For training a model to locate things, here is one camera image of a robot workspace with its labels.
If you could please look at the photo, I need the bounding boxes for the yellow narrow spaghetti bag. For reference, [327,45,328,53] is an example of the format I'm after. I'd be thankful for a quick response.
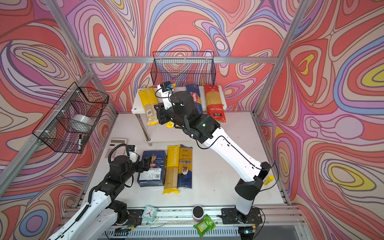
[166,84,176,128]

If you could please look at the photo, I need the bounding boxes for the blue Barilla pasta box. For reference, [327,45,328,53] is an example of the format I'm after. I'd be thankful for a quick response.
[137,150,167,187]

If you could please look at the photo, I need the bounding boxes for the blue Barilla spaghetti box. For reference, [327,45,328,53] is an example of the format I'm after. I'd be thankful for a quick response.
[186,84,204,114]

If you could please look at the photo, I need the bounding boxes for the yellow Pastatime spaghetti bag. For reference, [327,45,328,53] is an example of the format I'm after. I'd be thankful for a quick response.
[163,145,181,195]

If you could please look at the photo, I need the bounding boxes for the yellow clear spaghetti bag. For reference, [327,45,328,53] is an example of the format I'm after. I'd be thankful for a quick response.
[138,88,159,126]

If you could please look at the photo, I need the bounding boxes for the blue yellow Ankara spaghetti bag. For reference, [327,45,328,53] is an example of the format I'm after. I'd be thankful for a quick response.
[178,145,193,189]

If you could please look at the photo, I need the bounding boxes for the red spaghetti bag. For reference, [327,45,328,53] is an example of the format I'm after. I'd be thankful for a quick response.
[204,85,226,124]

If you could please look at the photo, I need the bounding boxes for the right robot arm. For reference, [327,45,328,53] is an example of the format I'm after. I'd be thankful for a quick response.
[155,88,272,224]

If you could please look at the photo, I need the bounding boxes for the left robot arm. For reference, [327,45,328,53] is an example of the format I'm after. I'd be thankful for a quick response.
[48,154,151,240]

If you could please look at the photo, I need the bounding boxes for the white two-tier shelf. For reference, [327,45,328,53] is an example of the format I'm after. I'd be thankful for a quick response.
[131,86,228,147]

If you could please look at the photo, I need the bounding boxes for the white pink calculator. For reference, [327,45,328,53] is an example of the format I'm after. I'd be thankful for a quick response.
[104,137,128,159]

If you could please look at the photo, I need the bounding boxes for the mint alarm clock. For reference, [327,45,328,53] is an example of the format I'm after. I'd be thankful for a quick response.
[142,205,158,223]

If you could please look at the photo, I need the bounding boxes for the black marker pen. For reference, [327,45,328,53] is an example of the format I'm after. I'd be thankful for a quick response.
[78,134,82,152]

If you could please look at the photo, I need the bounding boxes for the silver tape roll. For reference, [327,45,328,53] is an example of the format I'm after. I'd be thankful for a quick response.
[69,114,94,133]

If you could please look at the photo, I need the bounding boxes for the green snack packet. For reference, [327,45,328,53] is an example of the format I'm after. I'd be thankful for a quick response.
[193,215,216,239]

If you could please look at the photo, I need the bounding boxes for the yellow glue stick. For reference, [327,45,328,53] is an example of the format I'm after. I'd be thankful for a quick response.
[263,175,275,186]

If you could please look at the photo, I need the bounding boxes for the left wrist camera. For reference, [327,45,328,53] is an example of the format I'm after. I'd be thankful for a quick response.
[126,145,138,163]

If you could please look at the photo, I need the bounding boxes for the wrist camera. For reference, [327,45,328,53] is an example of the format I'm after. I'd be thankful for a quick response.
[126,145,138,163]
[155,81,173,110]

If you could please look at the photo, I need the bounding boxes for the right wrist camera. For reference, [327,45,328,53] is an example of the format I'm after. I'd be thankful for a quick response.
[155,81,173,110]

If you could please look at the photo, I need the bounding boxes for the black wire basket back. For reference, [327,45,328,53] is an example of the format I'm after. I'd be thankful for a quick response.
[151,51,216,87]

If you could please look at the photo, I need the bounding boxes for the black wire basket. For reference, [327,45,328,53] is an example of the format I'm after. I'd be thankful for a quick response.
[151,51,216,87]
[32,83,109,154]

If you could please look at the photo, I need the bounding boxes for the black wire basket left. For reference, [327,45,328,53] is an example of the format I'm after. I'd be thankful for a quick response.
[32,83,109,154]

